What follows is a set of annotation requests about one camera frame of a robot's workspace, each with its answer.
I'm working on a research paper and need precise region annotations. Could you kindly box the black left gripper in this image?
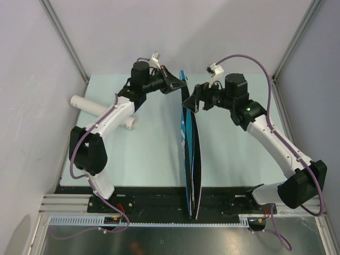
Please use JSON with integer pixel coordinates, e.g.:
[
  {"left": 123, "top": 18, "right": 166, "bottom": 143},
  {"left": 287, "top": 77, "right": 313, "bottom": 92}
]
[{"left": 142, "top": 65, "right": 186, "bottom": 95}]

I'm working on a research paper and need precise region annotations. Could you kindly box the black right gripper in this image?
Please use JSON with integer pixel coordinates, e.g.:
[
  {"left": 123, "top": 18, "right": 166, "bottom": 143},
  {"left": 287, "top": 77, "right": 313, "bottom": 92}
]
[{"left": 182, "top": 78, "right": 234, "bottom": 114}]

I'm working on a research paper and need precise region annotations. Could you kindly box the blue sport racket bag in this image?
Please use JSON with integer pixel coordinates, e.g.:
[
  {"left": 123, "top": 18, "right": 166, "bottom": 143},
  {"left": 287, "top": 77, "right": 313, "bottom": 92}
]
[{"left": 178, "top": 70, "right": 202, "bottom": 220}]

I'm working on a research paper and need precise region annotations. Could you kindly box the white cardboard shuttlecock tube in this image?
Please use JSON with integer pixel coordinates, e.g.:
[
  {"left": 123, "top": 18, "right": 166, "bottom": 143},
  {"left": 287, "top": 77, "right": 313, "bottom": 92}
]
[{"left": 70, "top": 95, "right": 138, "bottom": 130}]

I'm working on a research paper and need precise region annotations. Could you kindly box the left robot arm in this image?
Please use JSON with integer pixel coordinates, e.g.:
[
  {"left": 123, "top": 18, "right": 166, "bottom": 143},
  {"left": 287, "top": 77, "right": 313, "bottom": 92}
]
[{"left": 69, "top": 61, "right": 186, "bottom": 213}]

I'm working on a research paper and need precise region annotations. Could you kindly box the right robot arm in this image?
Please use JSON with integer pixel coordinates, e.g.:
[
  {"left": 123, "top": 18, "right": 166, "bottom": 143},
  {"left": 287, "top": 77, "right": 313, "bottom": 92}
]
[{"left": 183, "top": 73, "right": 327, "bottom": 213}]

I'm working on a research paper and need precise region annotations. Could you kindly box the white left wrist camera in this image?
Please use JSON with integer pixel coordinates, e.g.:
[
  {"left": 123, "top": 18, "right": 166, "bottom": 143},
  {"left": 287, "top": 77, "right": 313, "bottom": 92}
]
[{"left": 148, "top": 52, "right": 161, "bottom": 70}]

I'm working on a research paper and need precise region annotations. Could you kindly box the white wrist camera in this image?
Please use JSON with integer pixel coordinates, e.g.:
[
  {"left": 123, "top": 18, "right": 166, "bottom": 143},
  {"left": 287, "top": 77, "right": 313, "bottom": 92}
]
[
  {"left": 206, "top": 63, "right": 224, "bottom": 88},
  {"left": 148, "top": 52, "right": 161, "bottom": 70}
]

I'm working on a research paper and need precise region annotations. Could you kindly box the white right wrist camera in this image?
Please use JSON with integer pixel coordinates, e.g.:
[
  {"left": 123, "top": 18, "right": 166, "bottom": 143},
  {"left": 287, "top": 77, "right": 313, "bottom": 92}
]
[{"left": 206, "top": 63, "right": 224, "bottom": 88}]

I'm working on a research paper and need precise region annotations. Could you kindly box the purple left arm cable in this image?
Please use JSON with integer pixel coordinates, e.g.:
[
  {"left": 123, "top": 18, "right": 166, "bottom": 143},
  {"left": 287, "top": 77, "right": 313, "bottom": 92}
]
[{"left": 50, "top": 57, "right": 152, "bottom": 240}]

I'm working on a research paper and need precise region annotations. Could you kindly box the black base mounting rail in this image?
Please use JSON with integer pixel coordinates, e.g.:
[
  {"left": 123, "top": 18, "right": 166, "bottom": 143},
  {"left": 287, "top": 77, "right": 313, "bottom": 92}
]
[{"left": 54, "top": 185, "right": 278, "bottom": 226}]

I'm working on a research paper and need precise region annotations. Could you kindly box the aluminium frame post left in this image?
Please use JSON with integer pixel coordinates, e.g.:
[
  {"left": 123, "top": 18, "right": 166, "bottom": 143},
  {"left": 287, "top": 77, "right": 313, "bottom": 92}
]
[{"left": 39, "top": 0, "right": 89, "bottom": 84}]

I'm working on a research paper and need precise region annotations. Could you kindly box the aluminium frame post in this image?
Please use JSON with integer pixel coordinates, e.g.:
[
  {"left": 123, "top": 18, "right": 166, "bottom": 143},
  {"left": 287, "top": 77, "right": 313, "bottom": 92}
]
[
  {"left": 272, "top": 0, "right": 324, "bottom": 81},
  {"left": 39, "top": 0, "right": 89, "bottom": 84}
]

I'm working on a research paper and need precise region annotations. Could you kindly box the aluminium frame post right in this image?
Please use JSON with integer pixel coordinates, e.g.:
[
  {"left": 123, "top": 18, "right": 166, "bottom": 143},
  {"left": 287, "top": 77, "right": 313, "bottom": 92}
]
[{"left": 272, "top": 0, "right": 324, "bottom": 81}]

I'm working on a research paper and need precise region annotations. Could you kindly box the white slotted cable duct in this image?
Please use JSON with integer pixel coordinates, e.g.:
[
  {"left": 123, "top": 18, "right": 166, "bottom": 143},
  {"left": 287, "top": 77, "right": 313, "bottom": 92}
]
[{"left": 49, "top": 215, "right": 265, "bottom": 228}]

